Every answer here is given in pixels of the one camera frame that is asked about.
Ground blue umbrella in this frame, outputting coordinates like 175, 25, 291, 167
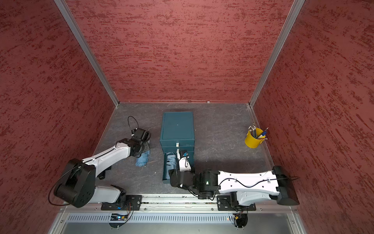
165, 154, 177, 180
135, 150, 150, 167

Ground teal drawer cabinet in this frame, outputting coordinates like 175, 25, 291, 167
160, 112, 195, 184

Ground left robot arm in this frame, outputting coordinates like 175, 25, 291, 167
51, 128, 151, 210

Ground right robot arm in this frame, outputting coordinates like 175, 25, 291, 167
168, 166, 300, 207

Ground yellow pen cup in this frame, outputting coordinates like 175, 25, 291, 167
244, 131, 266, 149

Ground pens in cup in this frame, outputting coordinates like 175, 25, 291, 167
248, 124, 268, 139

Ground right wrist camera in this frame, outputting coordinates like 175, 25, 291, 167
177, 150, 192, 172

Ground aluminium rail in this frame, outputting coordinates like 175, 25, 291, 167
67, 193, 293, 214

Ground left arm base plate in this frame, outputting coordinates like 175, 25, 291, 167
101, 195, 143, 211

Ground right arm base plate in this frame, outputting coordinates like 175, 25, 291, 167
216, 193, 256, 212

